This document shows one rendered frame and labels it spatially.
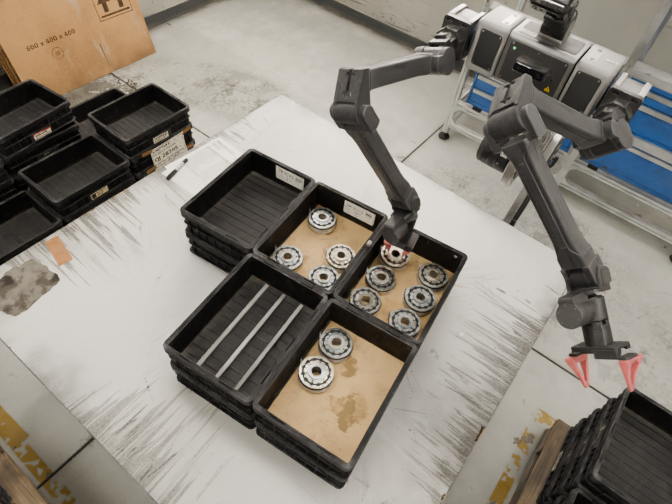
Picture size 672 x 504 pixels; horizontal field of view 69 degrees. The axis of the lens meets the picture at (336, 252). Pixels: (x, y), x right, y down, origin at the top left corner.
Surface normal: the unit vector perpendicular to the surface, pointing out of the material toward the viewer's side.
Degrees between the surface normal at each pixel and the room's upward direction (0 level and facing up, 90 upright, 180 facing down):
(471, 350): 0
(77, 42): 74
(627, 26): 90
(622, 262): 0
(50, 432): 0
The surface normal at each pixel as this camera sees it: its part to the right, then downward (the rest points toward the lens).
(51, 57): 0.79, 0.35
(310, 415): 0.10, -0.61
